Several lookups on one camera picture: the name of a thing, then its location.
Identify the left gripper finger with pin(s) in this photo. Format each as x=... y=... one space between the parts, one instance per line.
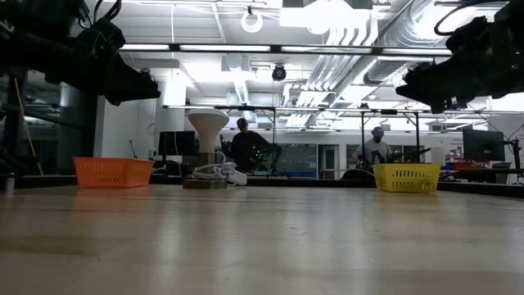
x=139 y=96
x=123 y=78

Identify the grey door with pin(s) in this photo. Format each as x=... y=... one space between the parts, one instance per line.
x=328 y=164

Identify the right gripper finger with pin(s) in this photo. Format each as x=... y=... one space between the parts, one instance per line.
x=434 y=75
x=417 y=93

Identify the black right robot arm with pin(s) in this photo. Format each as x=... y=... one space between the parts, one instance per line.
x=511 y=41

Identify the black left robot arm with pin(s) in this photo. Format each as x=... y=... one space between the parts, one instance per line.
x=24 y=45

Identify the person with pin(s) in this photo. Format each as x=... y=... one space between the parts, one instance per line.
x=245 y=147
x=374 y=149

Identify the orange plastic basket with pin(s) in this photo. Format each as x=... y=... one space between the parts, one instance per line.
x=112 y=174

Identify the black overhead camera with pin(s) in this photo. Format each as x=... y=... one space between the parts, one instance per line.
x=279 y=73

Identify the yellow plastic basket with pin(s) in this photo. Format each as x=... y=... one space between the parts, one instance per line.
x=405 y=180

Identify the black computer monitor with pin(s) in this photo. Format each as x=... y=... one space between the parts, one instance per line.
x=176 y=143
x=483 y=145

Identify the silver metal can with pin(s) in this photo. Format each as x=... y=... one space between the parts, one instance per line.
x=9 y=182

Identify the black beam with light bars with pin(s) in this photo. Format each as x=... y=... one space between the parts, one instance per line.
x=276 y=48

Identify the background black rig frame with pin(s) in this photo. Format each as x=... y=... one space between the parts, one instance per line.
x=362 y=139

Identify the white bulb table lamp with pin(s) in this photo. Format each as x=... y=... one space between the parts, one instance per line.
x=208 y=123

